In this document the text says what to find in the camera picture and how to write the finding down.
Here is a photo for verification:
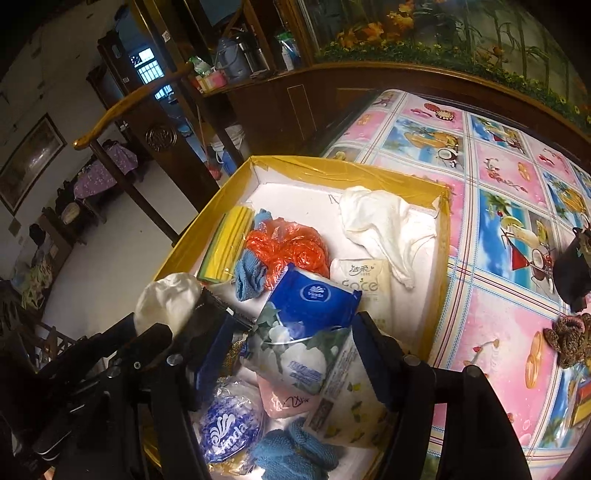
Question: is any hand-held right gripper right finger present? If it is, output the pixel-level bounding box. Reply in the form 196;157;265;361
355;311;550;480

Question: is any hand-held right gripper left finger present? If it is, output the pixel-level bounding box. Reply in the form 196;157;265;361
131;318;238;480

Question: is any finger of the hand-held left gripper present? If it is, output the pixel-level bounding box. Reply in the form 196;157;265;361
133;323;175;365

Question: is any white plastic bag bundle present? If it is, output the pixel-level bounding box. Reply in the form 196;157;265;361
134;272;204;337

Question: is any lemon print tissue pack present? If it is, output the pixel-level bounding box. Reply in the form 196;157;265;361
302;339;393;448

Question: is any black foil packet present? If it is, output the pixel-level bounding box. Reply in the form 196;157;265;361
185;288;254;374

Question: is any round blue white tissue pack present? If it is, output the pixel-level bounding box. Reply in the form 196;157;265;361
198;376;269;467

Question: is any pink tissue pack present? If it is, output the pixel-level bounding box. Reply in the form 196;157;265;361
256;374;319;421

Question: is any blue cotton print tissue pack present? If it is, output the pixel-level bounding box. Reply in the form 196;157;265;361
240;264;363;395

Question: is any small white tissue pack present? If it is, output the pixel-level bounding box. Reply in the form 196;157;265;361
329;257;391;324

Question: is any small blue knitted sock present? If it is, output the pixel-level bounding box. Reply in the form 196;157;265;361
233;208;273;303

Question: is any blue knitted cloth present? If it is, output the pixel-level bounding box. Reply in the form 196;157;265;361
252;418;345;480

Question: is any multicolour sponge cloth pack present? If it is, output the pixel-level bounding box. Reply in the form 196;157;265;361
196;205;257;284

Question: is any orange plastic bag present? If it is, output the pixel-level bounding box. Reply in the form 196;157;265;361
245;220;331;284

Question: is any white cloth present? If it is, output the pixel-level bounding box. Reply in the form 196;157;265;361
339;185;438;289

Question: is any yellow cardboard box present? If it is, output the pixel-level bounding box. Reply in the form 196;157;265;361
143;154;451;480

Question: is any purple floral tablecloth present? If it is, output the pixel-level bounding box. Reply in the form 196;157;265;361
74;141;139;199

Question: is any brown knitted scrunchie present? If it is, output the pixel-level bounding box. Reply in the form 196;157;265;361
542;313;591;370

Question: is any white bucket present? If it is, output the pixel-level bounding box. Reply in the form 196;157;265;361
210;124;252;178

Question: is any black jar with stick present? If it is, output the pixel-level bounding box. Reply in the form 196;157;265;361
551;226;591;312

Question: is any wooden chair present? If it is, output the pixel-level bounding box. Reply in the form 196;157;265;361
74;60;232;250

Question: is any pink container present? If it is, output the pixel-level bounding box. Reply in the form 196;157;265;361
196;71;228;93

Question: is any barred window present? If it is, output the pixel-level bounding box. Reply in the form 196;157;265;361
129;46;169;100

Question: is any blue thermos jug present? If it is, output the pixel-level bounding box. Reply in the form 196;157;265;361
215;36;250;83

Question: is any steel flask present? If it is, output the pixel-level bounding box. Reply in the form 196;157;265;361
242;28;271;72

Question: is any white blue bottle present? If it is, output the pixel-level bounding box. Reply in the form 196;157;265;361
274;32;303;72

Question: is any glass flower display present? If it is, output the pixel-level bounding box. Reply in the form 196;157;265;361
295;0;591;130

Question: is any framed wall picture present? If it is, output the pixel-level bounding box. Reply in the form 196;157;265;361
0;113;68;215

